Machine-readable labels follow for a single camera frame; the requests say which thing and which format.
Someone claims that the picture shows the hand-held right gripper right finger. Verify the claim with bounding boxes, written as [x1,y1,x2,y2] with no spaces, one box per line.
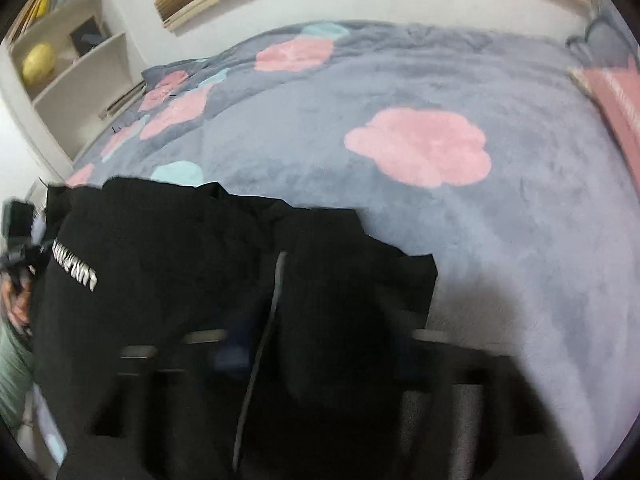
[395,329,585,480]

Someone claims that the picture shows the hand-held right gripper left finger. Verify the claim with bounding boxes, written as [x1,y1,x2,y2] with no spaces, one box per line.
[60,330,251,480]

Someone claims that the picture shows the black hooded jacket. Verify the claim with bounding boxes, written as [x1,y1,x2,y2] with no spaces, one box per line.
[32,176,438,480]

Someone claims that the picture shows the person's left hand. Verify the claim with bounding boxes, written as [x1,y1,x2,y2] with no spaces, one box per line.
[0,275,33,336]

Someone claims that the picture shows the grey floral blanket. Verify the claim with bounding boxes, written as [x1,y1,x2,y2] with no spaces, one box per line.
[65,20,640,480]

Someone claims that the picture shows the white bookshelf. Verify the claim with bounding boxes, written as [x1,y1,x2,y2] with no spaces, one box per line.
[0,0,146,171]

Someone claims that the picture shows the yellow globe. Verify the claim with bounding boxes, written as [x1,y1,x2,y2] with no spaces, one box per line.
[21,42,56,86]

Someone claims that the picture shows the black box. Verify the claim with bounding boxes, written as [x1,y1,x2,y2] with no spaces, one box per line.
[69,17,111,58]

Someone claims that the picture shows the pink pillow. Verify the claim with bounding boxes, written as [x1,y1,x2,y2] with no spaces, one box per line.
[570,57,640,196]

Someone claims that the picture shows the grey cushion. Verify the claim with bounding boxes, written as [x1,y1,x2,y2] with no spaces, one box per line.
[565,12,633,68]

